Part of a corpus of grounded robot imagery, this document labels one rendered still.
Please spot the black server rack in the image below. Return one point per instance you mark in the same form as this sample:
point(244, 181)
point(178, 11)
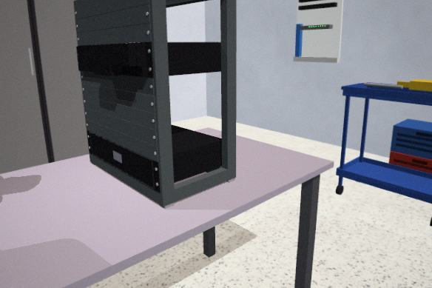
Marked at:
point(127, 109)

